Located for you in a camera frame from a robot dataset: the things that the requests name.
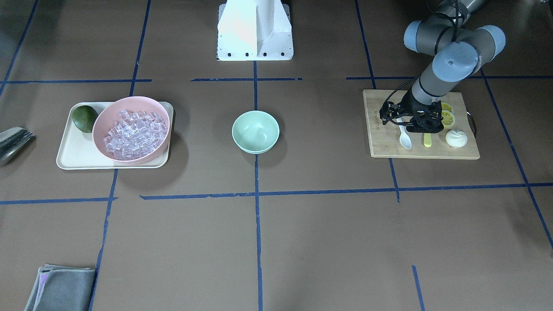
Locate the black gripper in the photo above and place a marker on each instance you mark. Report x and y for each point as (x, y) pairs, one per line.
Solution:
(410, 108)

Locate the white plastic spoon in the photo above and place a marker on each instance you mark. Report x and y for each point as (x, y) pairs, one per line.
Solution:
(404, 138)

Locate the steel ice scoop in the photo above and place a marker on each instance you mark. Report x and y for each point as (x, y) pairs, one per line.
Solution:
(12, 141)

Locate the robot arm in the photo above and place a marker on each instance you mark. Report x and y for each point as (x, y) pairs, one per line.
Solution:
(457, 54)

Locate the mint green bowl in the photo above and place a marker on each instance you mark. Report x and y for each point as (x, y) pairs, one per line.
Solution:
(255, 132)

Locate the clear ice cubes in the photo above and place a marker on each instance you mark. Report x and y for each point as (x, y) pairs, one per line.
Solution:
(135, 135)

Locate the pink bowl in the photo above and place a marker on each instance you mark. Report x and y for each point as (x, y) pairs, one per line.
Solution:
(110, 114)

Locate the yellow plastic knife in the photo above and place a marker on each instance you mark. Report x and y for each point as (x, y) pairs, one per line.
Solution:
(427, 141)

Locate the upper lemon slice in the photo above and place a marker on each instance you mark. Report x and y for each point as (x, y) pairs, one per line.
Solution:
(448, 119)

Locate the wooden cutting board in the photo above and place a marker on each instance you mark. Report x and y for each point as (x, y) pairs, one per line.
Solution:
(384, 139)

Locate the green lime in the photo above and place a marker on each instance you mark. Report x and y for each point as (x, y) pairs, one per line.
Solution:
(84, 118)

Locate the beige plastic tray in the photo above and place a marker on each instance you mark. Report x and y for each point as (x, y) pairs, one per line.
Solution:
(77, 149)

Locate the folded grey cloth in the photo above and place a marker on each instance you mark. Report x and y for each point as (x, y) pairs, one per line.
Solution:
(61, 288)

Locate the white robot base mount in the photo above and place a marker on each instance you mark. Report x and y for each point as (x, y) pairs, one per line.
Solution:
(254, 30)

